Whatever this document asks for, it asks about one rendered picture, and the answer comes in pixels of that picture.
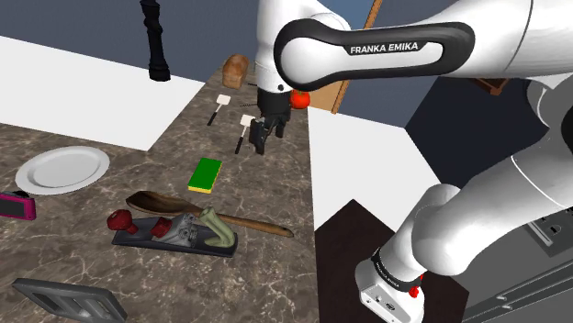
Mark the grey cabinet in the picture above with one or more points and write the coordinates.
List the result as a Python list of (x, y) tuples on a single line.
[(515, 279)]

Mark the brown bread loaf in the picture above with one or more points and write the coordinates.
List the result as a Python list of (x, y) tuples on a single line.
[(235, 71)]

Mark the grey hand plane, red knobs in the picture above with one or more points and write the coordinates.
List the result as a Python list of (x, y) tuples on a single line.
[(179, 239)]

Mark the pink camera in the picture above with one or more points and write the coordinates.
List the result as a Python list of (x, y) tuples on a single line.
[(15, 206)]

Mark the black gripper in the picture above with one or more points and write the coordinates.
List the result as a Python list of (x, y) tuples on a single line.
[(273, 103)]

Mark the red tomato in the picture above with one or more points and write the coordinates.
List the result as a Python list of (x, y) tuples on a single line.
[(301, 101)]

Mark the brown wooden spoon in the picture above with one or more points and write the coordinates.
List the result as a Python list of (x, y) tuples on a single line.
[(156, 203)]

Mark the grey compartment tray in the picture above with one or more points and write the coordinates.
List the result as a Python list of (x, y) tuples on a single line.
[(31, 288)]

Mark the wooden door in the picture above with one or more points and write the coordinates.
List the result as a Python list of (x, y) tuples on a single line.
[(326, 96)]

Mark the dark robot stand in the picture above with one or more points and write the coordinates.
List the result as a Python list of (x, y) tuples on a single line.
[(344, 250)]

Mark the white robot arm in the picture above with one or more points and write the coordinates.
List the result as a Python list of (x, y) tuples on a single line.
[(488, 201)]

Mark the white plate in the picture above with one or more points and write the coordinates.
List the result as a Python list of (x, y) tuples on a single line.
[(62, 170)]

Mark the black pepper mill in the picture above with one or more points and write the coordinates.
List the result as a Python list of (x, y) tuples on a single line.
[(156, 44)]

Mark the green and yellow sponge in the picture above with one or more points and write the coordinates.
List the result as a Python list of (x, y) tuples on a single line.
[(205, 174)]

